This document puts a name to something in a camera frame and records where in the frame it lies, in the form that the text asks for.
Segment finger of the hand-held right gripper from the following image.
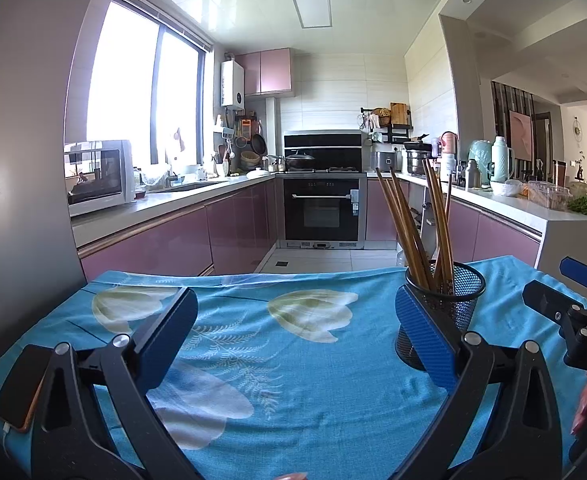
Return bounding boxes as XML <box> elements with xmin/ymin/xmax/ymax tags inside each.
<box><xmin>523</xmin><ymin>280</ymin><xmax>587</xmax><ymax>356</ymax></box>
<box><xmin>561</xmin><ymin>256</ymin><xmax>587</xmax><ymax>308</ymax></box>

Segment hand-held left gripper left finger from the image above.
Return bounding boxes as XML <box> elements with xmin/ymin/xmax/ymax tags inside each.
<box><xmin>17</xmin><ymin>286</ymin><xmax>201</xmax><ymax>480</ymax></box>

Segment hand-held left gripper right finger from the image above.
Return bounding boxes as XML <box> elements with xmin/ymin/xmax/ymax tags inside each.
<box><xmin>394</xmin><ymin>282</ymin><xmax>564</xmax><ymax>480</ymax></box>

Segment black mesh utensil holder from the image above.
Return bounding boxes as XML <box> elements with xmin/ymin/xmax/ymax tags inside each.
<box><xmin>395</xmin><ymin>260</ymin><xmax>487</xmax><ymax>372</ymax></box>

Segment bundle of wooden chopsticks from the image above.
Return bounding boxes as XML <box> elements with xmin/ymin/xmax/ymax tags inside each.
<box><xmin>375</xmin><ymin>157</ymin><xmax>455</xmax><ymax>293</ymax></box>

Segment pink base cabinets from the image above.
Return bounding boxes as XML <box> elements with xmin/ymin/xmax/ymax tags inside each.
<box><xmin>366</xmin><ymin>177</ymin><xmax>543</xmax><ymax>266</ymax></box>
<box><xmin>76</xmin><ymin>180</ymin><xmax>279</xmax><ymax>281</ymax></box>

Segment clear plastic container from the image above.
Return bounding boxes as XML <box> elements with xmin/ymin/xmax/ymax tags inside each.
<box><xmin>527</xmin><ymin>181</ymin><xmax>571</xmax><ymax>211</ymax></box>

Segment blue floral tablecloth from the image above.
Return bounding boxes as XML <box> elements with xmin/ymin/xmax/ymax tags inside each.
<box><xmin>0</xmin><ymin>255</ymin><xmax>587</xmax><ymax>480</ymax></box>

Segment green and white thermos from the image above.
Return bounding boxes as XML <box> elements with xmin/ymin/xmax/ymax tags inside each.
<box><xmin>491</xmin><ymin>136</ymin><xmax>515</xmax><ymax>183</ymax></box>

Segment clear plastic bag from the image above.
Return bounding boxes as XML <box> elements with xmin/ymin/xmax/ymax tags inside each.
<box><xmin>143</xmin><ymin>164</ymin><xmax>171</xmax><ymax>186</ymax></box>

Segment black built-in oven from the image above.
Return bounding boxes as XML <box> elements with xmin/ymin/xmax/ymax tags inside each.
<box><xmin>278</xmin><ymin>174</ymin><xmax>368</xmax><ymax>251</ymax></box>

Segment black smartphone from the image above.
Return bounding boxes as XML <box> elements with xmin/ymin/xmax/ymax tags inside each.
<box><xmin>0</xmin><ymin>344</ymin><xmax>46</xmax><ymax>433</ymax></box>

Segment white microwave oven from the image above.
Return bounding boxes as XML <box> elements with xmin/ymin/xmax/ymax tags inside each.
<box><xmin>64</xmin><ymin>140</ymin><xmax>135</xmax><ymax>217</ymax></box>

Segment steel stock pot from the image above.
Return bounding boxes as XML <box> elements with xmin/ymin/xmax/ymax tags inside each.
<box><xmin>406</xmin><ymin>149</ymin><xmax>431</xmax><ymax>176</ymax></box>

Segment silver rice cooker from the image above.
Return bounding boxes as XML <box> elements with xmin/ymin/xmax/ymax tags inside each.
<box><xmin>373</xmin><ymin>150</ymin><xmax>403</xmax><ymax>173</ymax></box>

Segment grey refrigerator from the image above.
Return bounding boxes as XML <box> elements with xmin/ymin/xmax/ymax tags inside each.
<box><xmin>0</xmin><ymin>0</ymin><xmax>119</xmax><ymax>386</ymax></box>

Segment lidded wok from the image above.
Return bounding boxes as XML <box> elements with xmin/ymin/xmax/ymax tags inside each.
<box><xmin>284</xmin><ymin>150</ymin><xmax>317</xmax><ymax>171</ymax></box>

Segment black range hood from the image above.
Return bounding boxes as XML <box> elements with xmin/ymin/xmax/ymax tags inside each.
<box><xmin>283</xmin><ymin>131</ymin><xmax>364</xmax><ymax>171</ymax></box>

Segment kitchen window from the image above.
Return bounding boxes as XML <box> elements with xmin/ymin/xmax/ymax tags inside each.
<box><xmin>86</xmin><ymin>0</ymin><xmax>213</xmax><ymax>168</ymax></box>

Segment white water heater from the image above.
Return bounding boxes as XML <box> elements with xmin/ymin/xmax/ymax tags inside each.
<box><xmin>220</xmin><ymin>60</ymin><xmax>245</xmax><ymax>108</ymax></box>

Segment ceiling light panel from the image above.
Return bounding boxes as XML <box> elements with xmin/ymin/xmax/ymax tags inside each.
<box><xmin>292</xmin><ymin>0</ymin><xmax>333</xmax><ymax>29</ymax></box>

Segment wall painting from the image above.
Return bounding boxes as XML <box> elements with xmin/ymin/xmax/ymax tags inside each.
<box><xmin>509</xmin><ymin>110</ymin><xmax>534</xmax><ymax>161</ymax></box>

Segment black wall rack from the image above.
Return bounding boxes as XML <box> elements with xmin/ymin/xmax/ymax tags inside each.
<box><xmin>361</xmin><ymin>103</ymin><xmax>414</xmax><ymax>143</ymax></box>

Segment pink wall cabinet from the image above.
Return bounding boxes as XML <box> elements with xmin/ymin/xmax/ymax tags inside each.
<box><xmin>236</xmin><ymin>48</ymin><xmax>294</xmax><ymax>97</ymax></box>

